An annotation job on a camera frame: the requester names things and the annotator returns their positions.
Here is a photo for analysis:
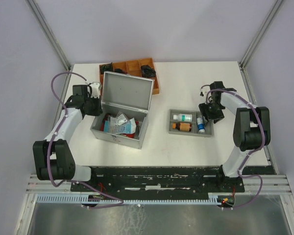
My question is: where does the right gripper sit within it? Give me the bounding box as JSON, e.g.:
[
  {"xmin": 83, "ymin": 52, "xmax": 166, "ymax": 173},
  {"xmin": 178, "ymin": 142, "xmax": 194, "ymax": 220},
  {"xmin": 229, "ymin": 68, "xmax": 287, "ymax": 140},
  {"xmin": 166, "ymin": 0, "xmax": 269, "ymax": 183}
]
[{"xmin": 198, "ymin": 100, "xmax": 224, "ymax": 126}]

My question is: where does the white blue bandage roll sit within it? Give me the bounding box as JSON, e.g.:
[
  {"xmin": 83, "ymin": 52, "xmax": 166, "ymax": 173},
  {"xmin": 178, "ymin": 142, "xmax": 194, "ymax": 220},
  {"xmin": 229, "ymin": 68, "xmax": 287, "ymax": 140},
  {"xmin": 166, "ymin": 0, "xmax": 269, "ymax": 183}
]
[{"xmin": 196, "ymin": 117, "xmax": 206, "ymax": 133}]

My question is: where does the clear bottle white cap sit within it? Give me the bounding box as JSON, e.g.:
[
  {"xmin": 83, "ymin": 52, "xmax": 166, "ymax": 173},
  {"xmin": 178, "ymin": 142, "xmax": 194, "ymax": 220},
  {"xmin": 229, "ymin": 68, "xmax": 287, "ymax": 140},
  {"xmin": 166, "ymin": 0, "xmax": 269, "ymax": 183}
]
[{"xmin": 173, "ymin": 114, "xmax": 193, "ymax": 122}]

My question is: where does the grey plastic divider tray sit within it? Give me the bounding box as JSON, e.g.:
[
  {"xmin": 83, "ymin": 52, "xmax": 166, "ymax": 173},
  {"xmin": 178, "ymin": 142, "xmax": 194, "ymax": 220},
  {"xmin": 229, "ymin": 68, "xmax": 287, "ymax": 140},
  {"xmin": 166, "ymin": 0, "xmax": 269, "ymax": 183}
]
[{"xmin": 168, "ymin": 109, "xmax": 214, "ymax": 138}]

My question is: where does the brown bottle orange cap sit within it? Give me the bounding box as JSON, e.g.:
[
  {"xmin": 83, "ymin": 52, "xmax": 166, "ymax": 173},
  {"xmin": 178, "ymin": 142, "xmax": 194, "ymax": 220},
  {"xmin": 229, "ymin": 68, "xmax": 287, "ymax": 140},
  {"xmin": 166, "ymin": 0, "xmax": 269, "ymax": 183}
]
[{"xmin": 172, "ymin": 122, "xmax": 192, "ymax": 132}]

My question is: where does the blue cotton swab bag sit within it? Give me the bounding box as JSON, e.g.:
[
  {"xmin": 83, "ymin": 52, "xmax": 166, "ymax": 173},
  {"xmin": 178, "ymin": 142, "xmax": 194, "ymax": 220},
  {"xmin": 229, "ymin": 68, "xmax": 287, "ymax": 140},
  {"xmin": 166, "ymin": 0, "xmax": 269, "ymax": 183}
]
[{"xmin": 103, "ymin": 118, "xmax": 137, "ymax": 135}]

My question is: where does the grey metal first aid box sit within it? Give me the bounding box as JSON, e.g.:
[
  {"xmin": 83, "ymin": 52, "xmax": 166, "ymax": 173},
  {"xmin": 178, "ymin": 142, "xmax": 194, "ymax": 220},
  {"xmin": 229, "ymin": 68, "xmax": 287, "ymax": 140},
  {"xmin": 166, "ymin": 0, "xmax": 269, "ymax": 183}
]
[{"xmin": 91, "ymin": 71, "xmax": 154, "ymax": 149}]

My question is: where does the alcohol wipe packets bag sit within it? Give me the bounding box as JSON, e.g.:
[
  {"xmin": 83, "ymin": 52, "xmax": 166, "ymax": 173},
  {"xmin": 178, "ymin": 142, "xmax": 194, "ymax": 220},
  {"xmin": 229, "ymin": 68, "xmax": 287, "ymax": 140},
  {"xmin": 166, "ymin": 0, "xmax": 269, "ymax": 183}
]
[{"xmin": 109, "ymin": 111, "xmax": 129, "ymax": 127}]

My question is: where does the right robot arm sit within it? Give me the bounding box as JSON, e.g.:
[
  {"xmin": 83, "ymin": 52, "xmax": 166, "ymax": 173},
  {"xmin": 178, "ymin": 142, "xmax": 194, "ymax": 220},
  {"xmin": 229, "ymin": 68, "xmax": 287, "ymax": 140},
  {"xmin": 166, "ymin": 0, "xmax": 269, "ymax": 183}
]
[{"xmin": 198, "ymin": 81, "xmax": 271, "ymax": 191}]

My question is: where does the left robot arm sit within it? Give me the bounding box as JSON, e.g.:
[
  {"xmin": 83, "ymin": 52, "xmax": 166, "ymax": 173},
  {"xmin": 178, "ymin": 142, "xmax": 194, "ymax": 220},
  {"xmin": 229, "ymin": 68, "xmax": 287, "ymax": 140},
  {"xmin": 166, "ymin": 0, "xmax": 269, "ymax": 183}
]
[{"xmin": 33, "ymin": 82, "xmax": 102, "ymax": 191}]

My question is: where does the wooden compartment tray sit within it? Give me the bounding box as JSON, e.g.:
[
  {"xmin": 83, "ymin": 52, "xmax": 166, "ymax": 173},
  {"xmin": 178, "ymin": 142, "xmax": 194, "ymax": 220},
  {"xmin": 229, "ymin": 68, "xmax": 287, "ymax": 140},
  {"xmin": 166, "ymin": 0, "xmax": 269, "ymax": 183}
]
[{"xmin": 99, "ymin": 58, "xmax": 160, "ymax": 94}]

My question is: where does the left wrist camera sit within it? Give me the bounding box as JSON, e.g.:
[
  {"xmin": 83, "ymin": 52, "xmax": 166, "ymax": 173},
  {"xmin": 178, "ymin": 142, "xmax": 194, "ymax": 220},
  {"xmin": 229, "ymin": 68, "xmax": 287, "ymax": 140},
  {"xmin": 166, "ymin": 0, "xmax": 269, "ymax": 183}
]
[{"xmin": 87, "ymin": 82, "xmax": 101, "ymax": 98}]

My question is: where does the black strap bundle far left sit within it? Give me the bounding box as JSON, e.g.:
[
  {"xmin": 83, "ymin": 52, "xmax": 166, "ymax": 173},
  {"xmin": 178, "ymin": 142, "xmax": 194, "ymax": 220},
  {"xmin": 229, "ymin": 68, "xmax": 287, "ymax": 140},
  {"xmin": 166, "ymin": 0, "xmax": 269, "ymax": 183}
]
[{"xmin": 100, "ymin": 62, "xmax": 115, "ymax": 73}]

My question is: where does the black strap bundle right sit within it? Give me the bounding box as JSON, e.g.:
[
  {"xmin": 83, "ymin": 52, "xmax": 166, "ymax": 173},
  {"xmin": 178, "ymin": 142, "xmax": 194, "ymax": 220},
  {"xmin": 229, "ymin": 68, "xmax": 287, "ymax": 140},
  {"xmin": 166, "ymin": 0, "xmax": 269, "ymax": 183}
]
[{"xmin": 140, "ymin": 64, "xmax": 157, "ymax": 78}]

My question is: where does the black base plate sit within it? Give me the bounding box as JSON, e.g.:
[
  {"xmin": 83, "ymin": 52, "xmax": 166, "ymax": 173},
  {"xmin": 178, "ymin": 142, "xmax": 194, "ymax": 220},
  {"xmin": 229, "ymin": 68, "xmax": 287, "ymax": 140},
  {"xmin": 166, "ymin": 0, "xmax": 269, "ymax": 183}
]
[{"xmin": 43, "ymin": 166, "xmax": 276, "ymax": 199}]

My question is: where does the white slotted cable duct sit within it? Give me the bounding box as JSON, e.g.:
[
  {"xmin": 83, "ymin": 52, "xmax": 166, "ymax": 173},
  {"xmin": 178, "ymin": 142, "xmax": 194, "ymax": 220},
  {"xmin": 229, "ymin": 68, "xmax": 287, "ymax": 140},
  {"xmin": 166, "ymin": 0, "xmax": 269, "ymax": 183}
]
[{"xmin": 35, "ymin": 192, "xmax": 223, "ymax": 205}]

